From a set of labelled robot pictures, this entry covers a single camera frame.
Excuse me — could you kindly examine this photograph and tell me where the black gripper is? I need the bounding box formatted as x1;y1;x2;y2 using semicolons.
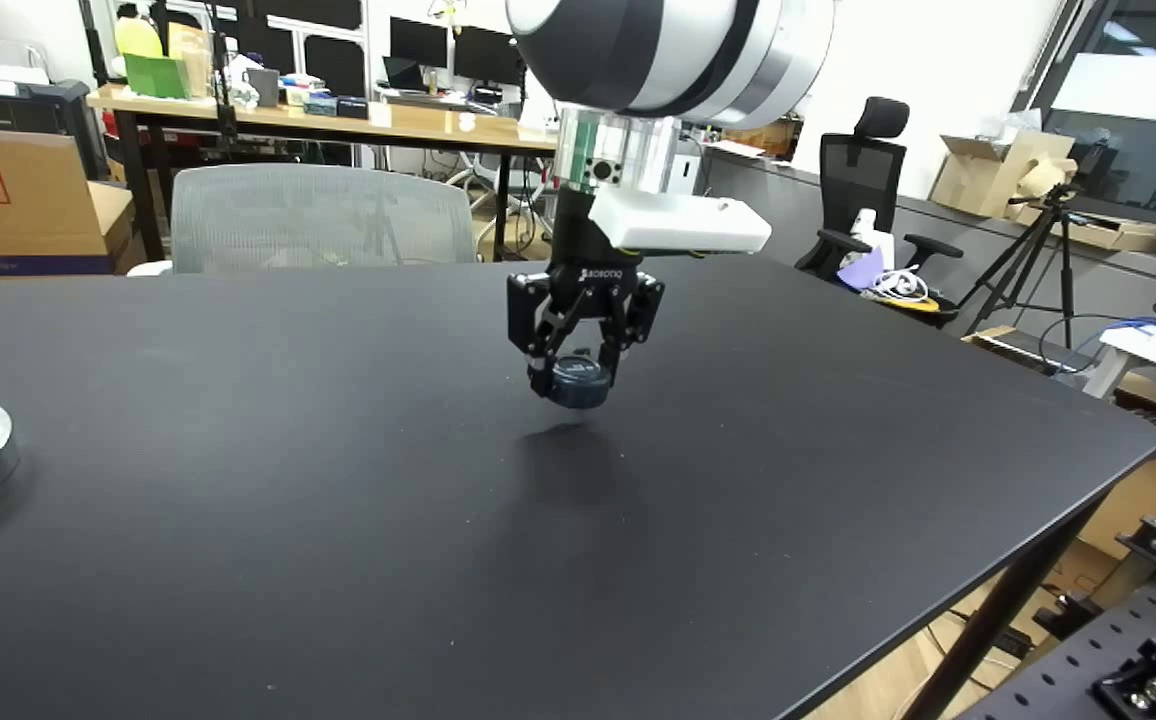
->
507;188;665;394

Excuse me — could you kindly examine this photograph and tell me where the blue measuring tape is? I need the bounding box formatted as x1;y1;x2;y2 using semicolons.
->
552;346;612;410

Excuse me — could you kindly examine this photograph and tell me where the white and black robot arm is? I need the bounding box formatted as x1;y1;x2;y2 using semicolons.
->
504;0;836;406

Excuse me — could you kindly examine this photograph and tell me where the white spray bottle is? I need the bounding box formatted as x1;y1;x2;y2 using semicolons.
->
853;207;897;273

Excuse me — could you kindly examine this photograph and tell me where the black office chair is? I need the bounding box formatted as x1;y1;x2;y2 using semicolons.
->
794;94;909;293

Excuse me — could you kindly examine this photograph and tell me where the grey mesh office chair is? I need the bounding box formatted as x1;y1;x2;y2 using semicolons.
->
167;163;474;273

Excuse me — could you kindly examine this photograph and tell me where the open cardboard box on counter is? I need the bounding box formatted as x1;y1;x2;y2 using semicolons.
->
932;130;1070;220

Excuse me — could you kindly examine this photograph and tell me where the wooden desk with black legs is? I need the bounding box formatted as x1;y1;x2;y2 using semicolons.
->
89;85;555;261

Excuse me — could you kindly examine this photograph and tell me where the cardboard box with red label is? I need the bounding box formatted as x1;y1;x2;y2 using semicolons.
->
0;130;140;277

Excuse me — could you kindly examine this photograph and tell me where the black perforated metal breadboard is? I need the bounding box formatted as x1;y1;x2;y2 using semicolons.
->
955;515;1156;720

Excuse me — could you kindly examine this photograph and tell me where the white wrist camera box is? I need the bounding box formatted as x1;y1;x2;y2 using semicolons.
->
588;184;772;254

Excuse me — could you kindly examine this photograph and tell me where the black camera tripod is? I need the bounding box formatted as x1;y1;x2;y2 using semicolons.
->
960;184;1074;344

